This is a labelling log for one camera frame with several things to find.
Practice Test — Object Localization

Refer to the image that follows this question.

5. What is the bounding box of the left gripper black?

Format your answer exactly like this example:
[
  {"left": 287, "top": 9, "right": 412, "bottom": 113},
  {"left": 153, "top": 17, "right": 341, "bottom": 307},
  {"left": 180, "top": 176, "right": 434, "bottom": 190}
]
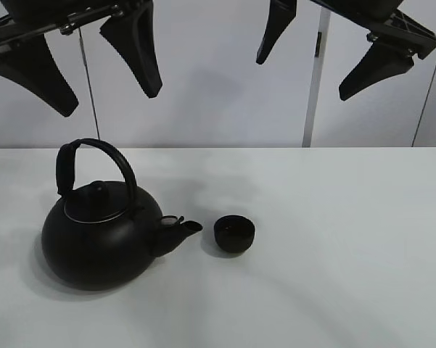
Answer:
[{"left": 0, "top": 1, "right": 163, "bottom": 117}]

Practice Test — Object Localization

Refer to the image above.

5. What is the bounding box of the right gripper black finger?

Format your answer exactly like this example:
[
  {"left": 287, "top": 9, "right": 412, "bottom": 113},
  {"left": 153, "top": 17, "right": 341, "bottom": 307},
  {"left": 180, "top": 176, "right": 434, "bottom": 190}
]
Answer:
[{"left": 256, "top": 0, "right": 297, "bottom": 65}]

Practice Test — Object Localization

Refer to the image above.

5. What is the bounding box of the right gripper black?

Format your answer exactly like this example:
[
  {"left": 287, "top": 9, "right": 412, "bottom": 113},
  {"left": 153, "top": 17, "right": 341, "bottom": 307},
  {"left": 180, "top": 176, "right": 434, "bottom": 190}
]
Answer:
[{"left": 316, "top": 0, "right": 436, "bottom": 101}]

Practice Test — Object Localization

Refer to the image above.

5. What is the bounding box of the black cast iron teapot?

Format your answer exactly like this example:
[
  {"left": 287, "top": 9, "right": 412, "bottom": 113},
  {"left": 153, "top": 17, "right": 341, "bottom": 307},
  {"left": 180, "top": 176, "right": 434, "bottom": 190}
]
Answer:
[{"left": 41, "top": 138, "right": 203, "bottom": 291}]

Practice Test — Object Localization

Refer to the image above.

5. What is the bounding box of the small black teacup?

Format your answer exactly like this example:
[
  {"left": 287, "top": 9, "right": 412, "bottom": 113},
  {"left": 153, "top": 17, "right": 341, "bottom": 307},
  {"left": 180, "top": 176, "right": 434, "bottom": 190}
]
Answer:
[{"left": 213, "top": 215, "right": 255, "bottom": 254}]

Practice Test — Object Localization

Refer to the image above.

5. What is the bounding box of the white vertical post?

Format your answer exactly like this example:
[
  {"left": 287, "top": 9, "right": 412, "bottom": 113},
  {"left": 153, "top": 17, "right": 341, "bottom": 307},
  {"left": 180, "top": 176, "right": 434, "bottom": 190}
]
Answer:
[{"left": 302, "top": 8, "right": 331, "bottom": 148}]

